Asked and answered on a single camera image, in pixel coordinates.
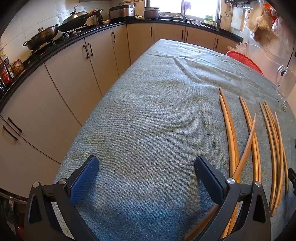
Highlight black wok with handle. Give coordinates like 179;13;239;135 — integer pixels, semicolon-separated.
58;5;103;32

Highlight grey-blue table cloth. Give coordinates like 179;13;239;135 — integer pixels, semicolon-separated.
54;39;296;241

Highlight cooking pot with lid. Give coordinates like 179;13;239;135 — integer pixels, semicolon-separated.
143;6;160;19

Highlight glass jar with snacks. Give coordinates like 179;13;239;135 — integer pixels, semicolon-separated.
12;59;24;76

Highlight white cutting board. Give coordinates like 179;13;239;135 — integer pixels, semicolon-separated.
232;7;245;32

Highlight wall hook rail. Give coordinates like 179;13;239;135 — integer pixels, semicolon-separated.
224;0;251;7

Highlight gas stove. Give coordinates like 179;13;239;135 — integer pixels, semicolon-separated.
31;27;88;56

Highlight frosted glass mug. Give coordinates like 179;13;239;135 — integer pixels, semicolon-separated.
275;65;294;102

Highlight rice cooker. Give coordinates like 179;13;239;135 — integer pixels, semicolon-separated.
109;5;136;23

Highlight dark wok with glass lid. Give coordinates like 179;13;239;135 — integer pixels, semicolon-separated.
23;24;59;51

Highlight black kitchen countertop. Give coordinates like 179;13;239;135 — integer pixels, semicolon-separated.
0;17;243;112

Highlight dark sauce bottle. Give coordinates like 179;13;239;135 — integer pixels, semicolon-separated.
0;56;12;86

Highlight beige kitchen cabinets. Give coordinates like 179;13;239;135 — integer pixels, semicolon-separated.
0;22;241;197

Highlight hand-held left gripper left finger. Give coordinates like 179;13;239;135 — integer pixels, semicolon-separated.
24;155;100;241

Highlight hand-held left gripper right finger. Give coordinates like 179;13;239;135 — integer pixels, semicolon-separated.
194;156;271;241

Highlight clear plastic bag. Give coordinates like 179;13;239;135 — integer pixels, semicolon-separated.
271;16;292;47

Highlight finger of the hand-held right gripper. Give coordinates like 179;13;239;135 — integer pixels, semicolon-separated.
287;168;296;186

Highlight bundle of wooden chopsticks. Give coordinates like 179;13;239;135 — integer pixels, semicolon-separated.
183;87;289;241

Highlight crumpled white plastic bag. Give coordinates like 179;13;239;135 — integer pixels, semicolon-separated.
228;42;248;54

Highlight red plastic basket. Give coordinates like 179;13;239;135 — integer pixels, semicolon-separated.
226;51;264;76

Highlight kitchen window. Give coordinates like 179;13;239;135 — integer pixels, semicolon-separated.
144;0;222;21

